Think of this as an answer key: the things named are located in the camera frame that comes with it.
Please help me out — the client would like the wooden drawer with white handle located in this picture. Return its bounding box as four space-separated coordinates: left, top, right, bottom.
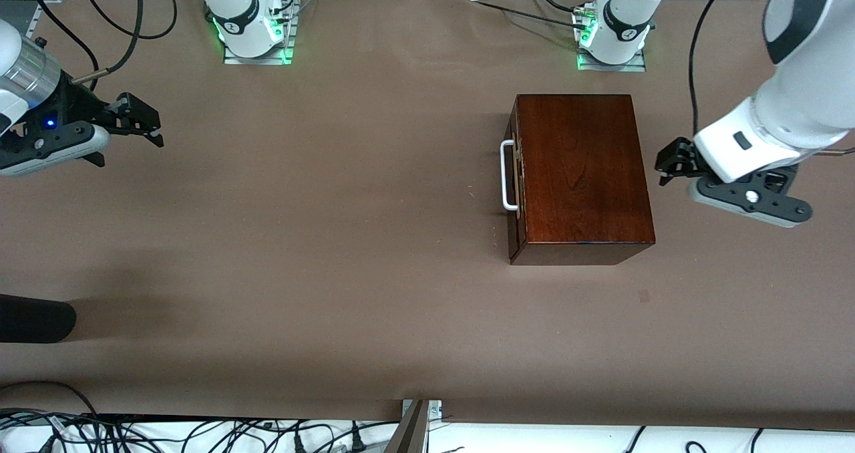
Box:
501 102 530 240

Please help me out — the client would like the brown table mat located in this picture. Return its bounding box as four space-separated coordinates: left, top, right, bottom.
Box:
0 0 855 430

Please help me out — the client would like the dark brown wooden cabinet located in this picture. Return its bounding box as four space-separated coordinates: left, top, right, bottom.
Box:
508 94 655 265

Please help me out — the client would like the black cable on mat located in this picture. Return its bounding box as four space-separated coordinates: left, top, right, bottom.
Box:
468 0 595 29

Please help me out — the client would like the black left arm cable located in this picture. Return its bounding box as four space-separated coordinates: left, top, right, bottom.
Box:
689 0 745 136

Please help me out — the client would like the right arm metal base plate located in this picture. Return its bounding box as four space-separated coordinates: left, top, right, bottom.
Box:
224 22 295 65

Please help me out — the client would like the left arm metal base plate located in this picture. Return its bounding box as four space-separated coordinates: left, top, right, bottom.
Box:
576 47 647 73

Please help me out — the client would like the black rounded object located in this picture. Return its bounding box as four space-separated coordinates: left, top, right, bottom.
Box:
0 294 76 343

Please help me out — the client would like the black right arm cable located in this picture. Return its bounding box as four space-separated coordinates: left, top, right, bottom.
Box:
37 0 100 92
83 0 178 39

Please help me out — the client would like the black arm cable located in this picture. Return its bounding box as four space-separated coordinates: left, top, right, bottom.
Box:
689 0 745 136
83 0 178 39
37 0 100 92

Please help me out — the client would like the grey metal post with bracket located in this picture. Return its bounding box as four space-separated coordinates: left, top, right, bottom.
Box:
384 400 442 453

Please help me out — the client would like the black looping cable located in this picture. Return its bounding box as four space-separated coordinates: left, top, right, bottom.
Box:
0 380 101 417

